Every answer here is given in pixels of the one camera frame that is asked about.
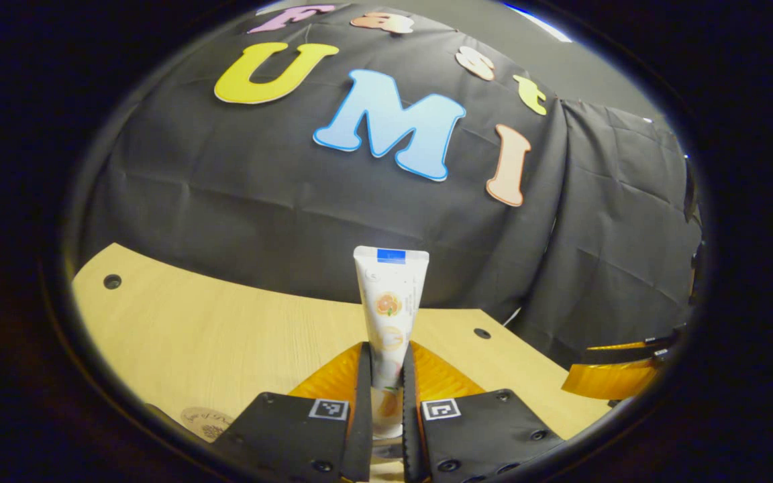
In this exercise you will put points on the round wooden coaster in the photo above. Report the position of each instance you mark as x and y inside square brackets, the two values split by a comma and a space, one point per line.
[207, 422]

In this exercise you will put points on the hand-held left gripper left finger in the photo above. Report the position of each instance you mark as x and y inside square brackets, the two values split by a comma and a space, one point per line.
[362, 416]

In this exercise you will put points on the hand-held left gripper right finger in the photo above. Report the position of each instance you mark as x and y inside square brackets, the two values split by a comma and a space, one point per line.
[410, 429]

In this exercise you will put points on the white toothpaste tube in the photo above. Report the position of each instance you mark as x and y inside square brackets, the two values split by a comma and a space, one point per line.
[391, 302]

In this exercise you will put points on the black backdrop cloth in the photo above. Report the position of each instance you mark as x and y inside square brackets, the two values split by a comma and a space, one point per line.
[259, 201]

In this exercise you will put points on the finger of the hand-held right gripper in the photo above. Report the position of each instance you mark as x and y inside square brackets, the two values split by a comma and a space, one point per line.
[628, 353]
[614, 381]

